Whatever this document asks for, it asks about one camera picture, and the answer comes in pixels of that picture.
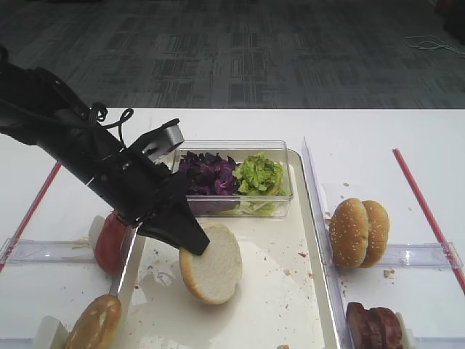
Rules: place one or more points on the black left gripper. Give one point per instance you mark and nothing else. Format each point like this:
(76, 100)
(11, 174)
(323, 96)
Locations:
(143, 193)

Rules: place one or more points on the white bun half cut side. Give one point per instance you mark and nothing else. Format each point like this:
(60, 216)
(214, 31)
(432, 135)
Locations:
(213, 276)

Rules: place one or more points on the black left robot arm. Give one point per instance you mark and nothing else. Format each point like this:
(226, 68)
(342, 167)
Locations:
(38, 108)

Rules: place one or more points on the clear plastic lettuce container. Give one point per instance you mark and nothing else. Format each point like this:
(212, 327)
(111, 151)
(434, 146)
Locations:
(275, 150)

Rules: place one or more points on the red tomato slice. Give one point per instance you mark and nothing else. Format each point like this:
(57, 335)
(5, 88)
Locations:
(111, 250)

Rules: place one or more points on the white pusher block tomato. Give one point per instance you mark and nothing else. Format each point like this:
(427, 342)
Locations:
(95, 230)

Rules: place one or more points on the green lettuce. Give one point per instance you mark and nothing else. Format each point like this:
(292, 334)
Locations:
(259, 176)

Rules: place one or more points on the brown meat patty outer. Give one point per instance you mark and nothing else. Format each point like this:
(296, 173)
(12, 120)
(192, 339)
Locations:
(357, 319)

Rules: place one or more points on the brown meat patty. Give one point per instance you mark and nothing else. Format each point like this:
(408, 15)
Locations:
(357, 319)
(385, 331)

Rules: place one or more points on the brown meat patty inner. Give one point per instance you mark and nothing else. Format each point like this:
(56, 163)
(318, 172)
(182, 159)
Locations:
(385, 331)

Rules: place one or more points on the white pusher block patties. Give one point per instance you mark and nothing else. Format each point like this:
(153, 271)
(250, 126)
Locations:
(407, 340)

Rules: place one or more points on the purple cabbage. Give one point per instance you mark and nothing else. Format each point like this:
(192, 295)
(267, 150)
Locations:
(209, 175)

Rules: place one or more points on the white metal tray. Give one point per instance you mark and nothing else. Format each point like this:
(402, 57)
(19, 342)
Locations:
(259, 284)

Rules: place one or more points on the golden bun lower left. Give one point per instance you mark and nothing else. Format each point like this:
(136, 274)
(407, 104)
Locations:
(97, 325)

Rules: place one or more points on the clear pusher track left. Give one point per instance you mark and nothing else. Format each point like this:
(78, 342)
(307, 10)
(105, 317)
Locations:
(23, 251)

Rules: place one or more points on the clear pusher track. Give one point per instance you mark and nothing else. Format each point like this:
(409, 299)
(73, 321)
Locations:
(431, 255)
(23, 251)

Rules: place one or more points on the white pusher block lower left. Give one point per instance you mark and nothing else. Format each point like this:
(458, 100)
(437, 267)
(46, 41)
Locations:
(51, 334)

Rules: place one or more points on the sesame bun half outer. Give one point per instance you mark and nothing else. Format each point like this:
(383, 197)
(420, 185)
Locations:
(348, 231)

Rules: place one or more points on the sesame bun half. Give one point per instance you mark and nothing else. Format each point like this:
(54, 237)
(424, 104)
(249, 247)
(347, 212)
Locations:
(378, 233)
(348, 231)

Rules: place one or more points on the sesame bun half inner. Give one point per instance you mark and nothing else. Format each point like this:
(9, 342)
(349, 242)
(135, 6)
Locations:
(378, 233)

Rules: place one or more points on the clear pusher track upper right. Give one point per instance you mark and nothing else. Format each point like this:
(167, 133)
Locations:
(431, 255)

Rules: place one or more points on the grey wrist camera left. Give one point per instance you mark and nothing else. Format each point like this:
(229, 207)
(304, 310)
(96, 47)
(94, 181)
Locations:
(159, 142)

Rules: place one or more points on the red rail right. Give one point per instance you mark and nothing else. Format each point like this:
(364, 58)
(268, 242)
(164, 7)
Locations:
(428, 218)

